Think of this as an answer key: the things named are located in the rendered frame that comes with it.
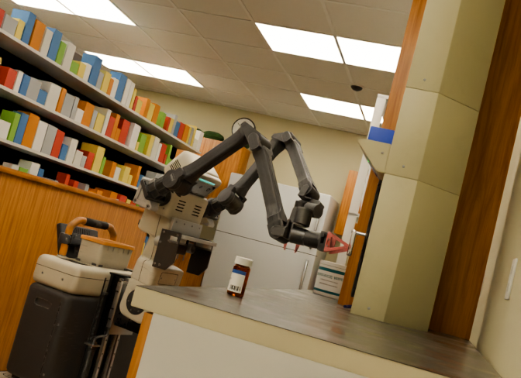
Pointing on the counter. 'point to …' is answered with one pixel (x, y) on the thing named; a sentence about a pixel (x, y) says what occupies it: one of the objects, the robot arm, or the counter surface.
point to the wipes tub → (329, 279)
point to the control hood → (376, 154)
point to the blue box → (381, 135)
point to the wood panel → (470, 222)
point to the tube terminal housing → (415, 210)
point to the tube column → (457, 42)
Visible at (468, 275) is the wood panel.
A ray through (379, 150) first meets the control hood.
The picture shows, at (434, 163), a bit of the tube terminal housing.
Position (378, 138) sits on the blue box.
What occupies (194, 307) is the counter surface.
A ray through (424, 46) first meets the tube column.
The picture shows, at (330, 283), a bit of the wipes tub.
